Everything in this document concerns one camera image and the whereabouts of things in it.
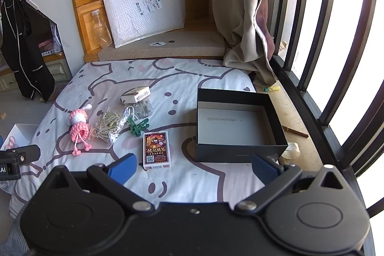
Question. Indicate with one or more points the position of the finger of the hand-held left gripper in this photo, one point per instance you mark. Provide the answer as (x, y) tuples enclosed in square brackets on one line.
[(27, 153)]

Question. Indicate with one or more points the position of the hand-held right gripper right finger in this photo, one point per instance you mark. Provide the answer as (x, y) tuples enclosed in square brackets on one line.
[(264, 169)]

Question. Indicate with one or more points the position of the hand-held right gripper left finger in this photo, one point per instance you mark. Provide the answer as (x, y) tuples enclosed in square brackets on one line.
[(123, 167)]

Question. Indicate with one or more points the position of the black cardboard box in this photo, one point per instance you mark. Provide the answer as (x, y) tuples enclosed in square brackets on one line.
[(240, 154)]

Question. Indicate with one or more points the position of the red playing card box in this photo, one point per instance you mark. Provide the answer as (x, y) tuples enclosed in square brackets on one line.
[(157, 151)]

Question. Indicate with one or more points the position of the green plastic clip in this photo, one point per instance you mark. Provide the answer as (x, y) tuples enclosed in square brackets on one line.
[(141, 128), (132, 123)]

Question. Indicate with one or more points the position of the clear bag of rubber bands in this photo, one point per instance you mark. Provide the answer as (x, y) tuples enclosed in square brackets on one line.
[(108, 127)]

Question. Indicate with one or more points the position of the pink crochet doll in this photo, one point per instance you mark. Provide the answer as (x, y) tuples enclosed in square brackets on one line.
[(78, 127)]

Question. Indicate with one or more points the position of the clear plastic case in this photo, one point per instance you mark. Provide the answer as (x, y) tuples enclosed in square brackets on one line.
[(143, 109)]

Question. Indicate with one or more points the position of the yellow tissue pack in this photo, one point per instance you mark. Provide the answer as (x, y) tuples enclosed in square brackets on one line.
[(135, 94)]

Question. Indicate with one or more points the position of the white open box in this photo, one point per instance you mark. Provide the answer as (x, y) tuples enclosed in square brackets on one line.
[(22, 130)]

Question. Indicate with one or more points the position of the clear tape roll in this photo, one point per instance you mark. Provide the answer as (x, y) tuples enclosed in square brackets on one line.
[(289, 151)]

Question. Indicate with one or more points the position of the brown wooden stick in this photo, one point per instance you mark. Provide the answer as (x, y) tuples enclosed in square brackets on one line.
[(295, 131)]

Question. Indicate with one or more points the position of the bear print bedsheet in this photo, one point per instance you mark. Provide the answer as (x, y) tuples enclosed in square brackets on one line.
[(180, 184)]

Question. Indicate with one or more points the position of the person's grey trousers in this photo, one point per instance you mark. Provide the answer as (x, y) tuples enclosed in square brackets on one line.
[(9, 241)]

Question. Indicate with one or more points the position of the yellow green peg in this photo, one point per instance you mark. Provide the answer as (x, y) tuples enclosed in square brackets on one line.
[(272, 89)]

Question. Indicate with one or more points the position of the black window grille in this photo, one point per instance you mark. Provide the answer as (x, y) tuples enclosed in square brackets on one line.
[(303, 88)]

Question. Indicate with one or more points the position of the white low cabinet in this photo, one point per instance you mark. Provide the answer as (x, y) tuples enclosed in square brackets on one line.
[(57, 68)]

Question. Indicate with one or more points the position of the black jacket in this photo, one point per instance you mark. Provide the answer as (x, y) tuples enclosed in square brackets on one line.
[(21, 43)]

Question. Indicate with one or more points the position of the clear glass bottle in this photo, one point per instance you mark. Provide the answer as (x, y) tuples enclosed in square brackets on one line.
[(101, 29)]

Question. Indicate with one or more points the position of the white bubble mailer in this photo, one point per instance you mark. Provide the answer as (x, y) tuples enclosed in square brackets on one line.
[(141, 10)]

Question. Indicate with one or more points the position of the beige curtain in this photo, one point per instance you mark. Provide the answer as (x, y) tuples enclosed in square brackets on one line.
[(240, 4)]

